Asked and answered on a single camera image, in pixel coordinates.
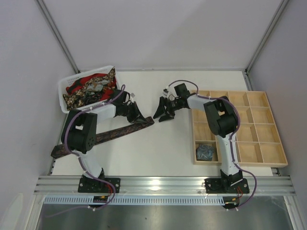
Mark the white plastic basket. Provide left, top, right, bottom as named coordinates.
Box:
left=58, top=65, right=114, bottom=114

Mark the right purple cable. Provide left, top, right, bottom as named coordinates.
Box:
left=167, top=80, right=259, bottom=211

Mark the left aluminium frame post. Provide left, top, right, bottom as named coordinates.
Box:
left=35, top=0, right=80, bottom=74

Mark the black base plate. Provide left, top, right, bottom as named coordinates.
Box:
left=78, top=176, right=120, bottom=193
left=205, top=178, right=250, bottom=194

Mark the white slotted cable duct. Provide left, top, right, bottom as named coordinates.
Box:
left=43, top=195, right=225, bottom=206

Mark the dark paisley necktie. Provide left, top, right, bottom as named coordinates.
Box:
left=51, top=116, right=154, bottom=159

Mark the aluminium rail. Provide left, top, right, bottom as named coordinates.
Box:
left=34, top=176, right=295, bottom=196

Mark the brown floral tie in basket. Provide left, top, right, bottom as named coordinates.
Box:
left=62, top=67, right=118, bottom=111

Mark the right aluminium frame post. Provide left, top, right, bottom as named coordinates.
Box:
left=245, top=0, right=291, bottom=75

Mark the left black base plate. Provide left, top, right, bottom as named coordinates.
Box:
left=78, top=176, right=120, bottom=193

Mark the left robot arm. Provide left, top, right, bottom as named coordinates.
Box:
left=61, top=89, right=153, bottom=193

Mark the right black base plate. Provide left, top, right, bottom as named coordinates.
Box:
left=205, top=178, right=250, bottom=194

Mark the aluminium frame post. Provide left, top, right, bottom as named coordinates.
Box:
left=35, top=0, right=80, bottom=74
left=245, top=0, right=291, bottom=75

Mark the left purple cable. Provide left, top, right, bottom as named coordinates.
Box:
left=47, top=84, right=127, bottom=218

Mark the purple cable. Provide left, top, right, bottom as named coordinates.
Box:
left=167, top=80, right=259, bottom=211
left=47, top=84, right=127, bottom=218

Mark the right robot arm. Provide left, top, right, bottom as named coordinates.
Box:
left=154, top=80, right=243, bottom=193

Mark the rolled grey tie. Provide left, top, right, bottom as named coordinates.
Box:
left=196, top=144, right=214, bottom=161

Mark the wooden compartment tray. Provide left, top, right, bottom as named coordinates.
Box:
left=190, top=91, right=288, bottom=168

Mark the red patterned tie in basket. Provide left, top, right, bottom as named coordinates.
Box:
left=66, top=73, right=119, bottom=101

